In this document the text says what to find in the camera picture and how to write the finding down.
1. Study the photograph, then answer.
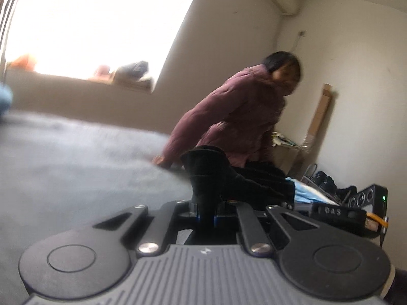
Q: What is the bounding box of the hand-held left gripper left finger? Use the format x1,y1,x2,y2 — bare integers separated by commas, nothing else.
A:
92,199,204,258

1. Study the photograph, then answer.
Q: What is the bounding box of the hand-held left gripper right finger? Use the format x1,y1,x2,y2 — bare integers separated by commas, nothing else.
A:
214,200,320,258

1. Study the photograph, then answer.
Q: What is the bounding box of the black fleece garment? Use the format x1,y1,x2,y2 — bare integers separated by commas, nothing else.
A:
180,145,296,245

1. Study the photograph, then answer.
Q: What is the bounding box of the black shoe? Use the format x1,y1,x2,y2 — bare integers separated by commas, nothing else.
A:
313,171,338,192

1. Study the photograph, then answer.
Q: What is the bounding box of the light blue cloth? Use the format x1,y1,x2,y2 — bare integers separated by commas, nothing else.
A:
286,178,331,204

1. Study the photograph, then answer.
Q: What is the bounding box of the cardboard piece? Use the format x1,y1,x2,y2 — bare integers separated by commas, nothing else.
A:
303,83,333,153

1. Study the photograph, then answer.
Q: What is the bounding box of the grey bed blanket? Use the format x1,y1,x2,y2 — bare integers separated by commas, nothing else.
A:
0,110,198,305

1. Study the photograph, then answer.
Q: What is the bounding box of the teal pillow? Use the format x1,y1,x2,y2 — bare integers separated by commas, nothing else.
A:
0,84,14,116

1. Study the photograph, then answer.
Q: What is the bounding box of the wire shoe rack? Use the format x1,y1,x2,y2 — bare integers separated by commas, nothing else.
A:
300,163,347,204

